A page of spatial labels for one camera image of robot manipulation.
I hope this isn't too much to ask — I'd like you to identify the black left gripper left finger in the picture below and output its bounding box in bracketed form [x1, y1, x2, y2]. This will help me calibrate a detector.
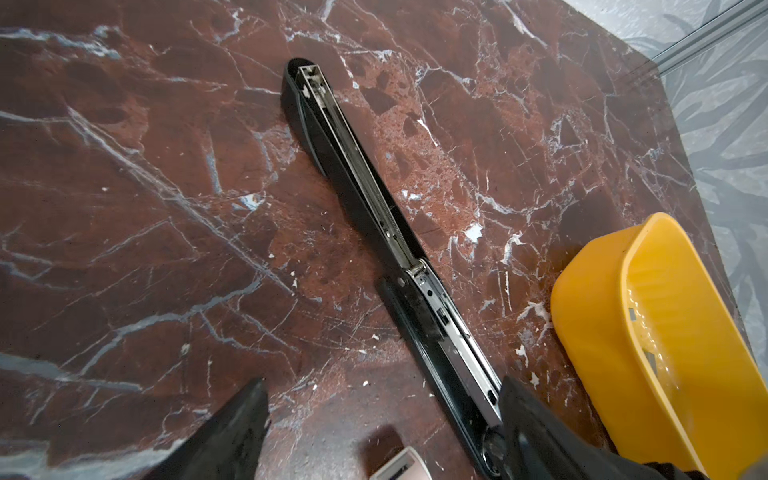
[145, 378, 269, 479]

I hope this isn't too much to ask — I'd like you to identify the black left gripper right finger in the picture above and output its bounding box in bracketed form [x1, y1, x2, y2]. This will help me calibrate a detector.
[497, 375, 667, 480]

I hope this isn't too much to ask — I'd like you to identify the black metal stapler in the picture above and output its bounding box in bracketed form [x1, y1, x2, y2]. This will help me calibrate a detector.
[281, 58, 504, 479]

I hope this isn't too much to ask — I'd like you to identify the grey staple strip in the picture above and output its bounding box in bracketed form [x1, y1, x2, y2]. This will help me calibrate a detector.
[643, 350, 658, 375]

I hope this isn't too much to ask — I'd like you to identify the yellow plastic tray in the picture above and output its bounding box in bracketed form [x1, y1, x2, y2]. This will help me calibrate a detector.
[551, 213, 767, 479]

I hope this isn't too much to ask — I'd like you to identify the aluminium frame corner post right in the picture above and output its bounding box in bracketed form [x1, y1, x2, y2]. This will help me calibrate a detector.
[653, 0, 767, 75]

